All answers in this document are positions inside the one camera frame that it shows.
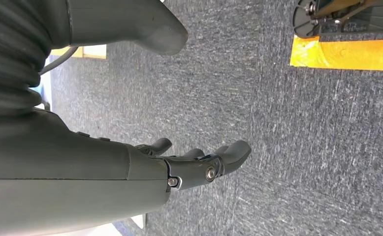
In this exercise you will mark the yellow floor tape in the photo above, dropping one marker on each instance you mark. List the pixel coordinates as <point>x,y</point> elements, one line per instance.
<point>348,53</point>
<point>66,52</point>

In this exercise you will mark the white robot shell piece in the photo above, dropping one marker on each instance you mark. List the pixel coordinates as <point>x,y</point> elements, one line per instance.
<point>106,229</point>

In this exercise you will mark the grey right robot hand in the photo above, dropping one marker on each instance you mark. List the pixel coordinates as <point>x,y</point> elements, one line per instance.
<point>64,169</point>

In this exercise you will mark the black wheeled base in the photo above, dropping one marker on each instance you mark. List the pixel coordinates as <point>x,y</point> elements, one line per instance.
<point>341,19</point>

